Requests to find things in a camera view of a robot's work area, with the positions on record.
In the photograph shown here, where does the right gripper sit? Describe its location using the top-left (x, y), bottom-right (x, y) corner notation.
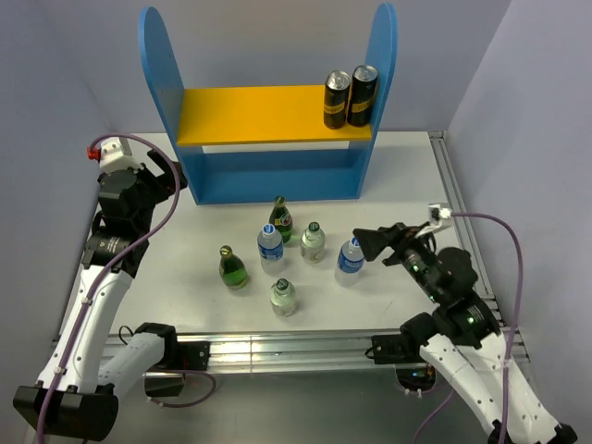
top-left (351, 219), bottom-right (443, 301)

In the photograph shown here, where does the Pocari Sweat bottle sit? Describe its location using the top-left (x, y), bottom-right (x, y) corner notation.
top-left (335, 237), bottom-right (365, 287)
top-left (257, 223), bottom-right (284, 276)

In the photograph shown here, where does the green glass bottle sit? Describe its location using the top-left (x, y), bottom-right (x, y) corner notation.
top-left (219, 245), bottom-right (249, 290)
top-left (268, 195), bottom-right (293, 243)

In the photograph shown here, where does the green glass bottle front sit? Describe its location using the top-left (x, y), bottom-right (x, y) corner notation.
top-left (219, 245), bottom-right (249, 290)

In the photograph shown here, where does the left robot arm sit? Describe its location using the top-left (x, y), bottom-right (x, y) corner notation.
top-left (13, 150), bottom-right (187, 443)

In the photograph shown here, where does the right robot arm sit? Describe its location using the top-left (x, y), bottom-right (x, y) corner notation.
top-left (353, 223), bottom-right (577, 443)

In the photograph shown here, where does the blue and yellow shelf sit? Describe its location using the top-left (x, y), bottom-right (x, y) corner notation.
top-left (138, 3), bottom-right (398, 204)

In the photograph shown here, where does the clear glass bottle rear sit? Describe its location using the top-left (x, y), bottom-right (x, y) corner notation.
top-left (301, 221), bottom-right (326, 264)

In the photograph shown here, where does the clear glass bottle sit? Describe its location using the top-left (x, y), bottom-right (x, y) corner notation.
top-left (270, 277), bottom-right (297, 317)
top-left (301, 221), bottom-right (326, 264)

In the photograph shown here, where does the clear glass bottle front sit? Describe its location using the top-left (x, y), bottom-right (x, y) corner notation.
top-left (270, 277), bottom-right (297, 317)

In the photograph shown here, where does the black can right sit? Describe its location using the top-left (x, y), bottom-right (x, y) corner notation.
top-left (347, 65), bottom-right (378, 127)

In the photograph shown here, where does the black can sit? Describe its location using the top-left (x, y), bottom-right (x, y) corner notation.
top-left (347, 65), bottom-right (378, 127)
top-left (323, 70), bottom-right (351, 130)

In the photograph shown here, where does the black can left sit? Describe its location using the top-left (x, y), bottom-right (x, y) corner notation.
top-left (323, 70), bottom-right (351, 130)

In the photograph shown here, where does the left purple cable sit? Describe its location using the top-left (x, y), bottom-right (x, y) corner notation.
top-left (34, 133), bottom-right (217, 444)

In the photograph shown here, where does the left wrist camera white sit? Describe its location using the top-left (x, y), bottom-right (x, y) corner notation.
top-left (87, 137), bottom-right (143, 174)

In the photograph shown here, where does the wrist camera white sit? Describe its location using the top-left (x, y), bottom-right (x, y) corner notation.
top-left (415, 203), bottom-right (452, 238)
top-left (87, 137), bottom-right (143, 174)

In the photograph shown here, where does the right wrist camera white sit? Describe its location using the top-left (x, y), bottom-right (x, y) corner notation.
top-left (415, 203), bottom-right (452, 238)

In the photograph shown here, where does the aluminium side rail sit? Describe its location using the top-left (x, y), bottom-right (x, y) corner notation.
top-left (428, 131), bottom-right (506, 327)

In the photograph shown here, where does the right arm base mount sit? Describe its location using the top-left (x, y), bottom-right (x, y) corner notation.
top-left (364, 333), bottom-right (437, 397)

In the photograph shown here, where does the aluminium front rail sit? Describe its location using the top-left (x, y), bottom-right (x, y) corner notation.
top-left (177, 329), bottom-right (400, 375)

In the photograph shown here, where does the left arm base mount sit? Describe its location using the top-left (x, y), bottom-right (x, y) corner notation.
top-left (143, 341), bottom-right (210, 399)

